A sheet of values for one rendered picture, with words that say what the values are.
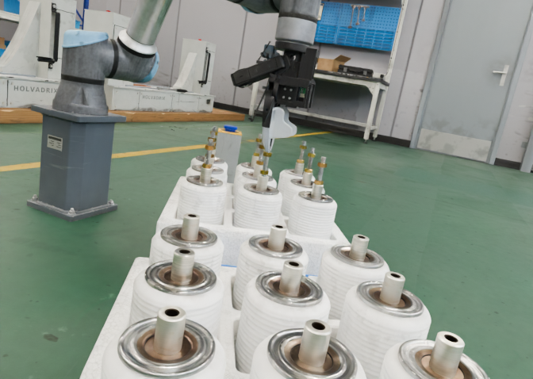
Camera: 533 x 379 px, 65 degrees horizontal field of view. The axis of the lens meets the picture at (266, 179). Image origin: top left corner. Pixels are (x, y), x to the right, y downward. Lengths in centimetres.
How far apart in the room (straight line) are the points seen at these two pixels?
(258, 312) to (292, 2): 57
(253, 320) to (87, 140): 93
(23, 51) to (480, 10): 482
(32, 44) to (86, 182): 200
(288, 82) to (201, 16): 621
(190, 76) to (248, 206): 377
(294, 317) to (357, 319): 8
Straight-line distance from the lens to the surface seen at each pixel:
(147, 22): 130
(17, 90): 297
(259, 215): 84
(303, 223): 87
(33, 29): 322
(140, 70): 136
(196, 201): 84
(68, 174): 130
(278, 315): 44
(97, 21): 364
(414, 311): 50
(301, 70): 83
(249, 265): 56
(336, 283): 59
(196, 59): 460
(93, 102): 130
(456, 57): 581
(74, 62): 130
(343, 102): 594
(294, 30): 82
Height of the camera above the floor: 46
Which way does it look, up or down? 12 degrees down
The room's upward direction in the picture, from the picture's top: 10 degrees clockwise
